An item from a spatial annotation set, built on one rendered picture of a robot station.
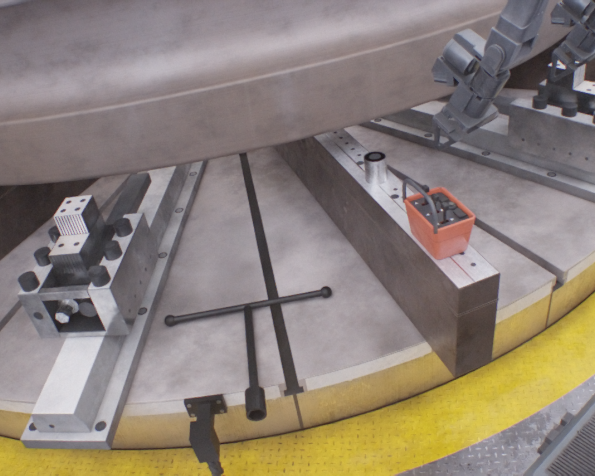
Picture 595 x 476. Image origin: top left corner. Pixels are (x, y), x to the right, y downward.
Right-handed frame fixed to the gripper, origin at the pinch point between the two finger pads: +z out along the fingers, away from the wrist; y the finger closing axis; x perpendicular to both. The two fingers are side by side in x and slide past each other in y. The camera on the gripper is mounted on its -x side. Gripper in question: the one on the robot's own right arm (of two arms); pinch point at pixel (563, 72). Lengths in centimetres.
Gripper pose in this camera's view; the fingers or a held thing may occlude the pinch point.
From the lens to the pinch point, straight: 158.7
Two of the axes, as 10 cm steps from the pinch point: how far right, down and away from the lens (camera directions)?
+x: 6.0, 7.3, -3.2
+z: -1.7, 5.0, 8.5
